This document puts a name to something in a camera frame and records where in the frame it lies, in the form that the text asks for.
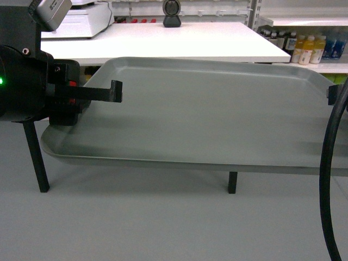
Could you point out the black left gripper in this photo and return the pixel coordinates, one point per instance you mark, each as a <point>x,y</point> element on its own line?
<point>68,99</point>

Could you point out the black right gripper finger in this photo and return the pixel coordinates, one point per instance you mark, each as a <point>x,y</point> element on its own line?
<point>333,92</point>

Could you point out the grey rectangular serving tray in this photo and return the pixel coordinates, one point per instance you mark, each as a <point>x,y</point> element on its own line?
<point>195,114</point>

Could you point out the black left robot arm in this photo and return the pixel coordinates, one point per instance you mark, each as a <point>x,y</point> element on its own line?
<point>34,85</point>

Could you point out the white checkout table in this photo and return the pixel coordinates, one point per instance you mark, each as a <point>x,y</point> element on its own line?
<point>225,42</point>

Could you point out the orange juice bottle back left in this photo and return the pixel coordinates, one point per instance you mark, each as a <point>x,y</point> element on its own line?
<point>298,49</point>

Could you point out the yellow juice bottle right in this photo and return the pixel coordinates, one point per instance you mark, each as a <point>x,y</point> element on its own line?
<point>318,49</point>

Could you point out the dark tea bottle right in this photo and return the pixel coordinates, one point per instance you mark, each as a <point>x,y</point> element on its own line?
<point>290,43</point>

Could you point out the white cash register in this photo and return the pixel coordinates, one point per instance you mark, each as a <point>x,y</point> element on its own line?
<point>85,19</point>

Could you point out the round black barcode scanner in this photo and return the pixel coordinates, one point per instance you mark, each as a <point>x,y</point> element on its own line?
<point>171,9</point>

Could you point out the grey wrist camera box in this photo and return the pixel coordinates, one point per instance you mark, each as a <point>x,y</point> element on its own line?
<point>49,14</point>

